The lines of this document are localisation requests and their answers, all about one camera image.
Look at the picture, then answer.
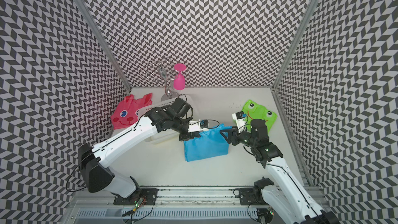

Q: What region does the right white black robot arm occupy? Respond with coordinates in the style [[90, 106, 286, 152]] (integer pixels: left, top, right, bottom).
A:
[[220, 119, 340, 224]]

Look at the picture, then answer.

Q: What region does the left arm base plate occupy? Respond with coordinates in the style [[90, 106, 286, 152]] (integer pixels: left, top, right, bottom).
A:
[[113, 188, 159, 206]]

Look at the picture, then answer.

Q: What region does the chrome glass holder stand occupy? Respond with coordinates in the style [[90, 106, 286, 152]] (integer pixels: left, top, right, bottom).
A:
[[149, 62, 180, 101]]

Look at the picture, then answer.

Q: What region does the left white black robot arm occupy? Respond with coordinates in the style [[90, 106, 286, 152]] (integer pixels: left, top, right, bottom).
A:
[[78, 97, 202, 199]]

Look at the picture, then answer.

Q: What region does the blue raincoat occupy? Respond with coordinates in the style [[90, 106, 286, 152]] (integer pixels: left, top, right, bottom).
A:
[[184, 124, 232, 162]]

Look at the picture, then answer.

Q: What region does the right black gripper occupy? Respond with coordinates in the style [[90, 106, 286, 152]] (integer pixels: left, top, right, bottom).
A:
[[219, 125, 257, 148]]

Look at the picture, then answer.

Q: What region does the pink bunny raincoat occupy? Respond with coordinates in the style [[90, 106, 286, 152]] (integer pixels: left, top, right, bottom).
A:
[[111, 93, 152, 130]]

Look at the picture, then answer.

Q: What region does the pink silicone wine glass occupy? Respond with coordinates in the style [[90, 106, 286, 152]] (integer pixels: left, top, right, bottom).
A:
[[173, 63, 186, 90]]

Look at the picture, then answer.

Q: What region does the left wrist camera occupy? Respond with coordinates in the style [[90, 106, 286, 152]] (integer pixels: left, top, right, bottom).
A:
[[188, 120, 210, 133]]

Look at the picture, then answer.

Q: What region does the aluminium front rail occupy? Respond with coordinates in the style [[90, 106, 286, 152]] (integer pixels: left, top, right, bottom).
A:
[[70, 186, 251, 207]]

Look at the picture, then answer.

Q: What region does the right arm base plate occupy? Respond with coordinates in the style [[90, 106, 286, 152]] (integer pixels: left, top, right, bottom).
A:
[[234, 188, 269, 206]]

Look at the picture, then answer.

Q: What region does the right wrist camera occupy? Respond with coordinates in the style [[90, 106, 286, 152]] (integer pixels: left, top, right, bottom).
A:
[[232, 111, 248, 133]]

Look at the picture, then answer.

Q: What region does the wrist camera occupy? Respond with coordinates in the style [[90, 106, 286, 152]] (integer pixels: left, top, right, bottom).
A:
[[188, 120, 210, 133], [232, 111, 248, 133]]

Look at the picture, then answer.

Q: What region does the white plastic basket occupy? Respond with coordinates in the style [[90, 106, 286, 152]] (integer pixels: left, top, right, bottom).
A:
[[136, 96, 195, 145]]

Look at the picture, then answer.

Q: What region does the green frog raincoat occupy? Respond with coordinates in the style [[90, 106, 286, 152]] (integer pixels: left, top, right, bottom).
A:
[[242, 100, 277, 132]]

